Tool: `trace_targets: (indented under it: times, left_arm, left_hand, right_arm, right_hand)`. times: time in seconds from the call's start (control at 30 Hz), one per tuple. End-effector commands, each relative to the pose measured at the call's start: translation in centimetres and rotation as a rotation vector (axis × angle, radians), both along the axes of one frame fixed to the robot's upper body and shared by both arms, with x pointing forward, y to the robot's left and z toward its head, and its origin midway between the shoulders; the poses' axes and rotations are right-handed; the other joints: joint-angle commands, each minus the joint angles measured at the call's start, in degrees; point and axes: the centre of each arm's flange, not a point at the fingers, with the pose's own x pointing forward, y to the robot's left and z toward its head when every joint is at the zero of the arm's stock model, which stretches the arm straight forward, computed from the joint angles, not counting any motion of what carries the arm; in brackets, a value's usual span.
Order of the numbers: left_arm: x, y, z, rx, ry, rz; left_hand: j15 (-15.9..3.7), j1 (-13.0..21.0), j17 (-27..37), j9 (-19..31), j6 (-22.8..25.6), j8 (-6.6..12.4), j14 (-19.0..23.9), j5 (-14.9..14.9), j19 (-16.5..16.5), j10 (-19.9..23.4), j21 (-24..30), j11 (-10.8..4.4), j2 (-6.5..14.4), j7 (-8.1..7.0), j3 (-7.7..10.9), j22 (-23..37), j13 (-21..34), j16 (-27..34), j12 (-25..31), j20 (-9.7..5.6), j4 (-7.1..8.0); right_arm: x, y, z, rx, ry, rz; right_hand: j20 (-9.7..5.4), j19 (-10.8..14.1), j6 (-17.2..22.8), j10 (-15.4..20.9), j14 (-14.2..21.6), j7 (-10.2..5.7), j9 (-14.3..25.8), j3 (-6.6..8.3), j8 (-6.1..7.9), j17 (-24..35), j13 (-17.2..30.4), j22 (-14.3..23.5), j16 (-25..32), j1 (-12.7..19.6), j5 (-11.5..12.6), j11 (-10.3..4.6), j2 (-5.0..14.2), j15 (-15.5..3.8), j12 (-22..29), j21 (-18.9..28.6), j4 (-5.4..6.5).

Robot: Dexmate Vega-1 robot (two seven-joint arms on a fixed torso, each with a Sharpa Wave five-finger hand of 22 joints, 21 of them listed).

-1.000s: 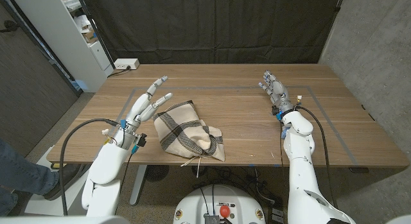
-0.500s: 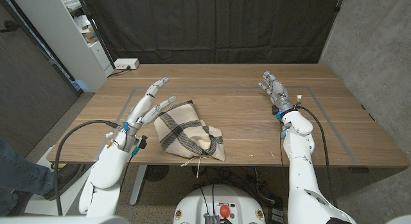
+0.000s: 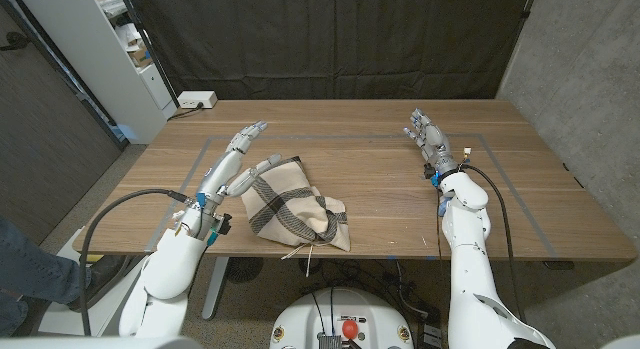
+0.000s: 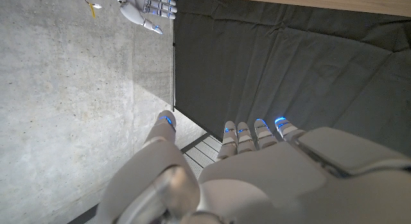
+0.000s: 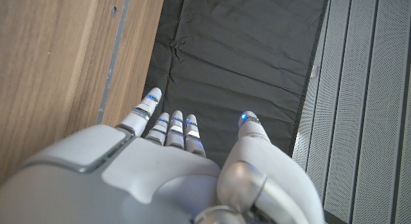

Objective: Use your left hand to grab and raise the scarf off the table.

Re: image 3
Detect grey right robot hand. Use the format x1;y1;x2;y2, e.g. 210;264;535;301
403;107;459;176

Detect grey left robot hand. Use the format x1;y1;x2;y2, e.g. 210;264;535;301
197;120;284;210

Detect cream plaid scarf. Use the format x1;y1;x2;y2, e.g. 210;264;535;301
241;155;352;278

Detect white power strip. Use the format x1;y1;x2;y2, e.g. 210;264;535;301
177;90;219;110

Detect black round floor fan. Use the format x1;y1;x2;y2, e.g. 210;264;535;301
224;257;264;284

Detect white table leg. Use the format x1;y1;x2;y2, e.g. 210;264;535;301
201;256;230;321

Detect black backdrop stand pole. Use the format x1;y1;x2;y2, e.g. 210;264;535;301
117;0;181;108

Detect cardboard box on shelf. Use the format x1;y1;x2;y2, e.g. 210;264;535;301
127;43;154;68

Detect black shoe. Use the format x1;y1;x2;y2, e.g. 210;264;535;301
67;254;130;313

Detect white shelf cabinet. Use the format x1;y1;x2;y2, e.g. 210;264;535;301
14;0;179;145

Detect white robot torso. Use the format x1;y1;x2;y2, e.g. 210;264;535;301
269;287;415;349

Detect white floor panel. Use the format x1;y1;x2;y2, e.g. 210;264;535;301
37;226;151;338

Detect person leg in blue jeans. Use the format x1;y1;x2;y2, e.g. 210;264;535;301
0;213;94;338

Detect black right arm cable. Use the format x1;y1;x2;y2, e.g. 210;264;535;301
459;162;526;324

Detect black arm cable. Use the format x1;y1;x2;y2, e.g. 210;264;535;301
79;188;199;338
459;162;526;324

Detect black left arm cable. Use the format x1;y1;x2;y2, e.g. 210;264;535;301
79;188;199;338

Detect black door handle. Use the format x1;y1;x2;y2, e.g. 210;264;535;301
0;31;31;53

